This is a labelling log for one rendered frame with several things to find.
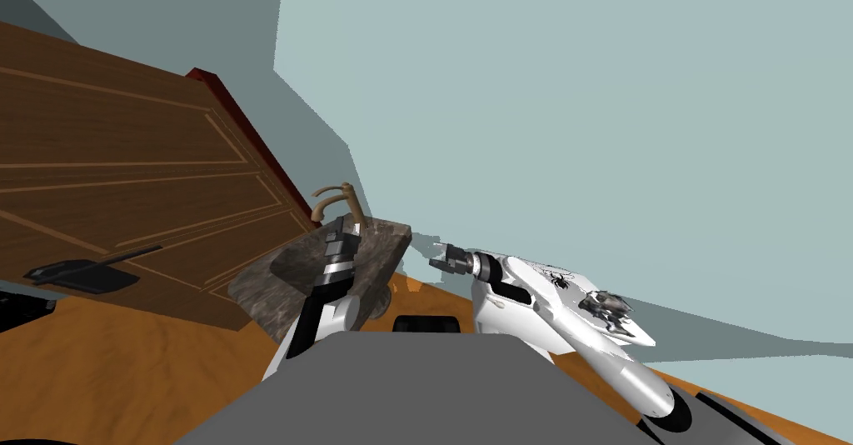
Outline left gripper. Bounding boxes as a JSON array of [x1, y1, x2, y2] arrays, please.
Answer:
[[322, 217, 365, 270]]

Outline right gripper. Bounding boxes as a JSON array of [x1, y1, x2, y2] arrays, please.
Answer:
[[428, 244, 476, 278]]

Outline brown faucet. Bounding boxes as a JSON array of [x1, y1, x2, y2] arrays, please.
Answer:
[[309, 181, 372, 233]]

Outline grey marble sink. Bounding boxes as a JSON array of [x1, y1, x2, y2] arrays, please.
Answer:
[[226, 221, 414, 346]]

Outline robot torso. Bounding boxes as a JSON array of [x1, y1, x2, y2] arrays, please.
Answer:
[[174, 314, 661, 445]]

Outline brown wooden door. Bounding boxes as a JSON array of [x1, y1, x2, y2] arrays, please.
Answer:
[[0, 21, 322, 333]]

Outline black door handle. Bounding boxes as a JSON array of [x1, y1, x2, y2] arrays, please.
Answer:
[[22, 244, 164, 296]]

